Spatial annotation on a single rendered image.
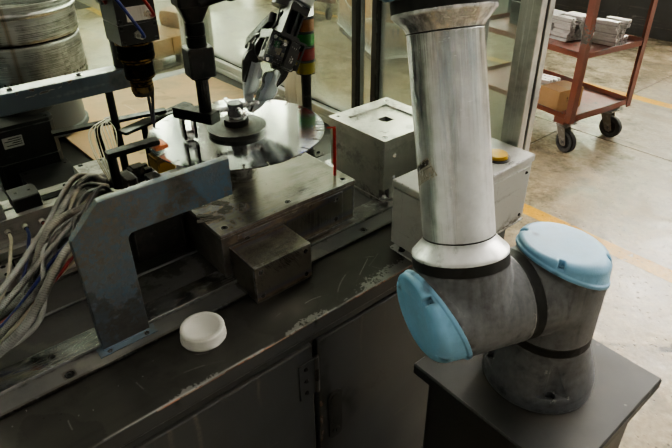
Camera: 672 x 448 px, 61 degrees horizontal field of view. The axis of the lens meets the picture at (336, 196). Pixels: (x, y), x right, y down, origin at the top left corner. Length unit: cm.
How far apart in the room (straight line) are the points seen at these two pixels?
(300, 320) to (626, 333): 147
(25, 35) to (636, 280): 217
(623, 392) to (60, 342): 83
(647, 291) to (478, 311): 179
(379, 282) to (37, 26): 102
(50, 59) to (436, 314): 121
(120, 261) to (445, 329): 47
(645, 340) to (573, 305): 147
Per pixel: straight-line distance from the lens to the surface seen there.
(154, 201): 85
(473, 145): 63
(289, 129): 108
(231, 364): 88
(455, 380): 86
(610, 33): 342
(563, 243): 75
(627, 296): 237
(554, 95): 332
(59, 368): 95
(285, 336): 91
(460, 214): 64
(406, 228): 104
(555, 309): 73
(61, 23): 161
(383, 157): 116
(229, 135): 105
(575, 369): 83
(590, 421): 87
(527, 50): 113
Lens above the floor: 138
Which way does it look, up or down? 30 degrees down
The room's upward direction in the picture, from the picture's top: 1 degrees counter-clockwise
